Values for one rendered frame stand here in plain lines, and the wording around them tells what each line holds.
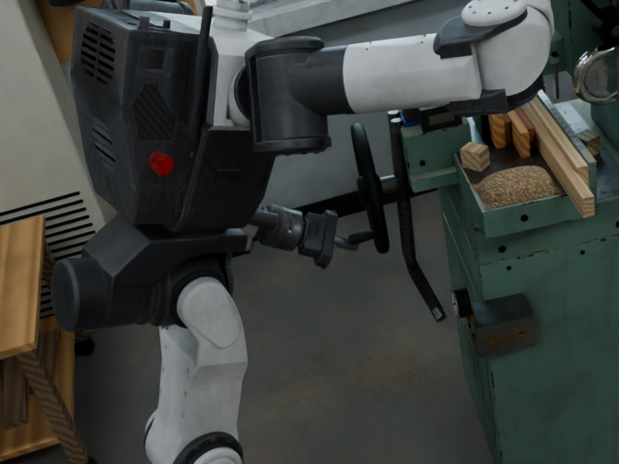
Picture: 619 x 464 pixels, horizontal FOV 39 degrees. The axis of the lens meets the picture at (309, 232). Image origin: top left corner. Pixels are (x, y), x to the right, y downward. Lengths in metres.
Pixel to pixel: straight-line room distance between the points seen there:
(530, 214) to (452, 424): 0.96
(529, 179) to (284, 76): 0.62
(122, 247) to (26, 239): 1.36
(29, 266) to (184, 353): 1.14
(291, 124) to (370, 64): 0.13
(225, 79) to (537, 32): 0.43
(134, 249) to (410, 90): 0.51
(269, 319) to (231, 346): 1.43
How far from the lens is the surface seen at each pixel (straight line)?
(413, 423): 2.46
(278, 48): 1.15
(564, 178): 1.62
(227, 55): 1.24
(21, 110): 2.74
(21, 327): 2.35
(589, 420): 2.16
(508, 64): 1.10
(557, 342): 1.96
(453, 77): 1.08
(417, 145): 1.76
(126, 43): 1.20
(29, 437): 2.57
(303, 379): 2.66
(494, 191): 1.61
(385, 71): 1.10
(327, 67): 1.13
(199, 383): 1.52
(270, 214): 1.76
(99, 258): 1.39
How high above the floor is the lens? 1.78
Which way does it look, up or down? 33 degrees down
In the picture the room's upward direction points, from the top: 14 degrees counter-clockwise
